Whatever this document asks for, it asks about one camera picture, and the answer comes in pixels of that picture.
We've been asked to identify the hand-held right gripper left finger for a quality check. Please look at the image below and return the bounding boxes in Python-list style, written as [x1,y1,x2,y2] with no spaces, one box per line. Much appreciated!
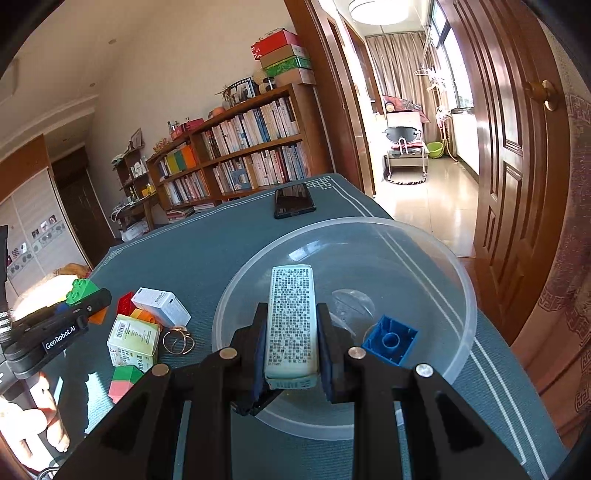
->
[54,302,271,480]

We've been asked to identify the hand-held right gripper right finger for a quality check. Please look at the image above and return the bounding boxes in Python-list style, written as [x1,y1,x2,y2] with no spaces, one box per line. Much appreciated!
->
[317,301,533,480]

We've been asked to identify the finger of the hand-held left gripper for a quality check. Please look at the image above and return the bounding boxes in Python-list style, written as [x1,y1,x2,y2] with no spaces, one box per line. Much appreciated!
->
[48,288,113,324]

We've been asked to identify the long white printed box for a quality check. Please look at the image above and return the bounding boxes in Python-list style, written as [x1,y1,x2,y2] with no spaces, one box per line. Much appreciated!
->
[263,264,321,391]

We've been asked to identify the yellow white medicine box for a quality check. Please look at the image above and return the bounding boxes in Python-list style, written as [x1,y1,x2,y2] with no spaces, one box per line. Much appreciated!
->
[107,314,161,371]

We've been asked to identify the clear plastic bowl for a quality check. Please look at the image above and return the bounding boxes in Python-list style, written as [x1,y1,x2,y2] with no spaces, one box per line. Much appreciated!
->
[211,216,478,441]

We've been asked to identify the teal covered desktop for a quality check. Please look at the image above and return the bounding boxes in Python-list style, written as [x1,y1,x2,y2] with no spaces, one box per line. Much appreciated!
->
[46,173,568,480]

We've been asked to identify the person's left hand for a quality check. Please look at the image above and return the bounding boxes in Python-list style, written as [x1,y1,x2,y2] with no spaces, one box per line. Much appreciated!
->
[0,368,71,455]

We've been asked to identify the tan cloth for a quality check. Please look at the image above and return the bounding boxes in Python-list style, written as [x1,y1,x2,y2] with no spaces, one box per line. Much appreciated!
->
[9,262,93,317]

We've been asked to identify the blue building block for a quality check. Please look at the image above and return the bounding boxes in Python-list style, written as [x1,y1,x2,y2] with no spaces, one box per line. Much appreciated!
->
[362,315,420,367]

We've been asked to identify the white cardboard box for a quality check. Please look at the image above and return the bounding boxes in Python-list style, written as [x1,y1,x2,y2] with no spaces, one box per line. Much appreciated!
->
[131,287,192,326]

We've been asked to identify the green pink building block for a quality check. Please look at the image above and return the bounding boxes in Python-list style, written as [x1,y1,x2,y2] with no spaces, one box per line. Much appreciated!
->
[109,364,145,405]

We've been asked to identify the white sliding wardrobe door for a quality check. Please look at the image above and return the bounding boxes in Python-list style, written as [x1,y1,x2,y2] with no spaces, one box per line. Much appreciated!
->
[0,134,93,296]

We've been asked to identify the small wooden shelf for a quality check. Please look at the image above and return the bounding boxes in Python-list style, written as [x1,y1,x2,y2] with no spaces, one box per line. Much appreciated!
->
[110,147,160,232]

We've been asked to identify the stack of books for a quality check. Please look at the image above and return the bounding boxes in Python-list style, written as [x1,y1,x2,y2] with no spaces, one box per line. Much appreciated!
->
[165,204,216,225]

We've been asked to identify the black smartphone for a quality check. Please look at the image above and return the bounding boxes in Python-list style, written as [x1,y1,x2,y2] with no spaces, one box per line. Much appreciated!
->
[274,183,317,220]

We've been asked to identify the rows of shelved books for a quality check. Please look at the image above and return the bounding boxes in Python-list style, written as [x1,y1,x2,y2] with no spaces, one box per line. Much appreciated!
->
[157,97,310,206]

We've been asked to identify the black chair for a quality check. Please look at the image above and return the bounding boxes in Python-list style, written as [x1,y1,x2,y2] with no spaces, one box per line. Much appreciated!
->
[381,113,428,184]

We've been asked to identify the large wooden bookshelf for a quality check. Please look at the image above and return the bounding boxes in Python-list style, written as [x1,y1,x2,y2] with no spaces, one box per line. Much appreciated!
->
[147,83,334,223]

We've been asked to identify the dried plant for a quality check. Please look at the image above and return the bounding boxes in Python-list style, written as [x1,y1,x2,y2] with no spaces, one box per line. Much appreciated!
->
[214,83,237,108]

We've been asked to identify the wooden door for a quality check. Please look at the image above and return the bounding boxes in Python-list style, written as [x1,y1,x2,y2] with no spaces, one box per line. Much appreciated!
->
[438,0,570,344]

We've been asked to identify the tan cardboard box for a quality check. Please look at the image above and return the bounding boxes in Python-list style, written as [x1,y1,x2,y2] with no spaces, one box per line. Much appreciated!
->
[272,68,317,87]

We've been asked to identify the white drying rack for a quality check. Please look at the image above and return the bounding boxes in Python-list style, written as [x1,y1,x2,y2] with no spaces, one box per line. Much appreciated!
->
[413,25,455,160]

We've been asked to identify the green cardboard box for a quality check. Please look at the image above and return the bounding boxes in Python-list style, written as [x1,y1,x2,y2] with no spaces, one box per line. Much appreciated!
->
[265,56,313,78]

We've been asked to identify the beige window curtain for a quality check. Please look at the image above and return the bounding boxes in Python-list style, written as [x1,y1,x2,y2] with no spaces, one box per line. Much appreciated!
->
[366,31,440,118]

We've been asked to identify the brown cardboard box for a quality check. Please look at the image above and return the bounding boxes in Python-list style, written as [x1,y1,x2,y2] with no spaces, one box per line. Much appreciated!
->
[259,45,310,70]

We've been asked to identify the red cardboard box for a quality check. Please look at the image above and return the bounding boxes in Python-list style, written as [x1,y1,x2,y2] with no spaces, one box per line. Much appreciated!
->
[251,28,301,62]

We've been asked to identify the balcony window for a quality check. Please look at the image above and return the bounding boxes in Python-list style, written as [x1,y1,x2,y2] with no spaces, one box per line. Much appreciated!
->
[430,0,476,112]

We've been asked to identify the brass door knob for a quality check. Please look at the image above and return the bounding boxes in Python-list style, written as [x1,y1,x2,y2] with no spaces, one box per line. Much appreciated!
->
[523,79,556,112]

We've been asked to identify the round ceiling lamp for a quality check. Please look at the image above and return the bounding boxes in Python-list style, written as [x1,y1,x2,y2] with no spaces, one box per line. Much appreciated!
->
[348,0,433,27]

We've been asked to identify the film strip picture frame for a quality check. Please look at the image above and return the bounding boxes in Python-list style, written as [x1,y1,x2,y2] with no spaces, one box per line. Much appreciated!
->
[229,77,259,105]

